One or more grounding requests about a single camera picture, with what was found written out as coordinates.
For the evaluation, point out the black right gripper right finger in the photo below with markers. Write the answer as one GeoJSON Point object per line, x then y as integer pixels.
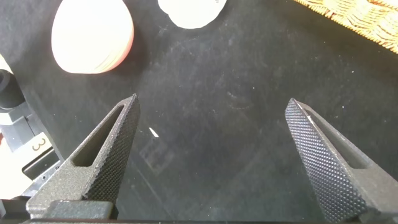
{"type": "Point", "coordinates": [335, 186]}

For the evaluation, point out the pink bowl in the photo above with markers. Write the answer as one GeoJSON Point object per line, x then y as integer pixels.
{"type": "Point", "coordinates": [90, 34]}

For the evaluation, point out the dark table cloth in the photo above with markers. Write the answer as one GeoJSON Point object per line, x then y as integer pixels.
{"type": "Point", "coordinates": [217, 93]}

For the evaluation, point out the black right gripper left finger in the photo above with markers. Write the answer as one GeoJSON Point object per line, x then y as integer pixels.
{"type": "Point", "coordinates": [93, 180]}

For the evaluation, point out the grey robot chassis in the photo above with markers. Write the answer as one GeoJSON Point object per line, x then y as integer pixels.
{"type": "Point", "coordinates": [21, 133]}

